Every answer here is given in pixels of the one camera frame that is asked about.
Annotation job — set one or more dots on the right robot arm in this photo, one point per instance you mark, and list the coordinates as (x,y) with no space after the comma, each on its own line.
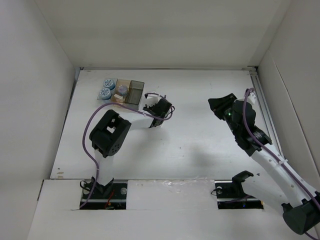
(296,201)

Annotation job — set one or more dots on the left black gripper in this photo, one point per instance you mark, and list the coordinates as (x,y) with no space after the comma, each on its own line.
(149,107)

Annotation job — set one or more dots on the aluminium rail right side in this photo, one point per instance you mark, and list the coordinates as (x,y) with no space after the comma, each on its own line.
(266,115)

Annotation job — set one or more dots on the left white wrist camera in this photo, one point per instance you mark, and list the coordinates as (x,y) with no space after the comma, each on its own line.
(152,98)

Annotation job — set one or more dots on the amber plastic container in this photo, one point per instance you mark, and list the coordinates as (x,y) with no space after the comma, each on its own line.
(119,83)

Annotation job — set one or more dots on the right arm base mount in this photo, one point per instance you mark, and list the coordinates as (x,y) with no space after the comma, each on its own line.
(230,197)

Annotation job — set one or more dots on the clear plastic container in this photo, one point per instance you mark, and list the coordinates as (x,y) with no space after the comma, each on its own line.
(106,101)

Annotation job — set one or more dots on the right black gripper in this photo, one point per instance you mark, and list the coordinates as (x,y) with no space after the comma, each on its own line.
(218,104)

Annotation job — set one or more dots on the clear jar of paper clips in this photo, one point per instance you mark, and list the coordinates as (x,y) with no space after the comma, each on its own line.
(122,90)

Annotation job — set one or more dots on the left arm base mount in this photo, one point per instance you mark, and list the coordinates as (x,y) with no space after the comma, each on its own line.
(112,196)

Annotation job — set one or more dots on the smoky grey plastic container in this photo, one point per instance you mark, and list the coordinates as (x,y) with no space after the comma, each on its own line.
(134,96)

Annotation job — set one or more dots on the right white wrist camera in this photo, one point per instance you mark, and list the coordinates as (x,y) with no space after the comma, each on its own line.
(251,96)

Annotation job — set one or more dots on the blue white tape jar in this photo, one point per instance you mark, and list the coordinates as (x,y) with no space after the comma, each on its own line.
(105,94)
(110,83)

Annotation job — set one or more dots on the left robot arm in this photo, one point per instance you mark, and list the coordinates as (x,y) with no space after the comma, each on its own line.
(109,134)

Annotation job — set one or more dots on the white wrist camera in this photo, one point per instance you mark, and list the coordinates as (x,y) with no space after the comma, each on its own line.
(152,98)
(251,96)

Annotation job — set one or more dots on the white staple box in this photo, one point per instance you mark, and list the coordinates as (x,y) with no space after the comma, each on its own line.
(118,96)

